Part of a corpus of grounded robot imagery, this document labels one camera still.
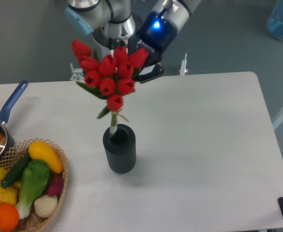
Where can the white levelling foot bracket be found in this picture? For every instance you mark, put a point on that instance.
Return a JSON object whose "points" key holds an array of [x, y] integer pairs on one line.
{"points": [[183, 68]]}

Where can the white garlic bulb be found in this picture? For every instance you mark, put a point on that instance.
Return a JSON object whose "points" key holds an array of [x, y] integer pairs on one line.
{"points": [[45, 205]]}

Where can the red tulip bouquet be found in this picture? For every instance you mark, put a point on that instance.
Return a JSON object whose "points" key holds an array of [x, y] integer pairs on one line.
{"points": [[110, 78]]}

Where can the green bok choy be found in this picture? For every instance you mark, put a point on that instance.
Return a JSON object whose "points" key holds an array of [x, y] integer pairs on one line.
{"points": [[34, 180]]}

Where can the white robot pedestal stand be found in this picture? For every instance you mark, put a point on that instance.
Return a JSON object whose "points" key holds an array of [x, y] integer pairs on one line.
{"points": [[104, 25]]}

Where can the blue handled saucepan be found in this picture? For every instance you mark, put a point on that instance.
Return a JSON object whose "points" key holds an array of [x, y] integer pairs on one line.
{"points": [[5, 113]]}

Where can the yellow corn cob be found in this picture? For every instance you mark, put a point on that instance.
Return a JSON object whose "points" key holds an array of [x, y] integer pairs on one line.
{"points": [[8, 195]]}

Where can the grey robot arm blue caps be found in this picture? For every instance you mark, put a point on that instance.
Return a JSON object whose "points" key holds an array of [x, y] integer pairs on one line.
{"points": [[177, 12]]}

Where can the dark green cucumber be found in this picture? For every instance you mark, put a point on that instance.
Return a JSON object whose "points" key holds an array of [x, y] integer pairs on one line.
{"points": [[16, 171]]}

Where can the orange fruit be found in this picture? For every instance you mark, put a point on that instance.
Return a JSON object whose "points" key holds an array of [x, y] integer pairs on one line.
{"points": [[9, 217]]}

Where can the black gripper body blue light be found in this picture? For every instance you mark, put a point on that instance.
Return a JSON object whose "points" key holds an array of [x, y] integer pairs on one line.
{"points": [[155, 35]]}

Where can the dark grey ribbed vase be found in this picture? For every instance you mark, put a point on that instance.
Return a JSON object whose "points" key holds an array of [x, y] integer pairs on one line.
{"points": [[120, 149]]}

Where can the yellow squash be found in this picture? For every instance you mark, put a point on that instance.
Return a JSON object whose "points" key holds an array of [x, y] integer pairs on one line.
{"points": [[39, 150]]}

